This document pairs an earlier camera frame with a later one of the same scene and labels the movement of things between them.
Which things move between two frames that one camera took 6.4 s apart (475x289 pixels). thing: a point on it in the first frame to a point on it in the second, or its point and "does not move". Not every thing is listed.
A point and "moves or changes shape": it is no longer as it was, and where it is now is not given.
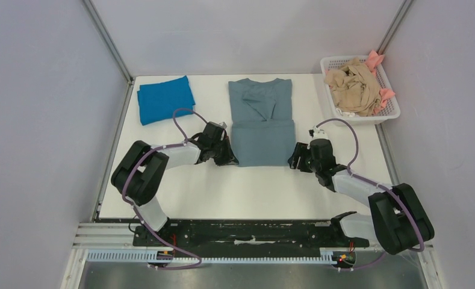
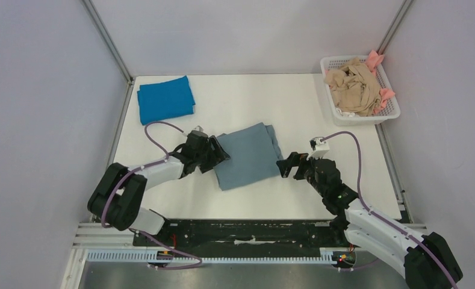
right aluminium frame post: [387, 39] does not move
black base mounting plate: [294, 233] does not move
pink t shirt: [384, 93] does not move
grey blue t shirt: [263, 132] moves or changes shape
